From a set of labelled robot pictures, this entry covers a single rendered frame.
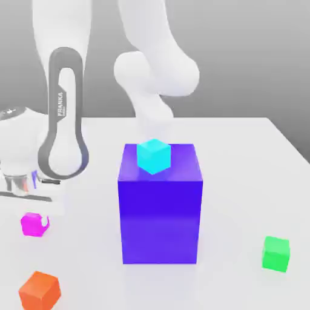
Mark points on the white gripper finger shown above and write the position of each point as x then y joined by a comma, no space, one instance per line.
45,220

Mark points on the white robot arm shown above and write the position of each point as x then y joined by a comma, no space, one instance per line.
65,113

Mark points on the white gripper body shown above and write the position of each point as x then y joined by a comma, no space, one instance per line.
31,207

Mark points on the small magenta cube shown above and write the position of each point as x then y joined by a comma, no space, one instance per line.
31,225

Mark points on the small cyan cube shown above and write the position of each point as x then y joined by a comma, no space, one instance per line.
153,156

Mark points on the small orange cube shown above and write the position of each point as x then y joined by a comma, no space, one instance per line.
40,291

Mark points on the large blue box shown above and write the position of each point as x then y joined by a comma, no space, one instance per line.
159,218

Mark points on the small green cube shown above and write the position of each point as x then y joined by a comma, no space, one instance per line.
276,254

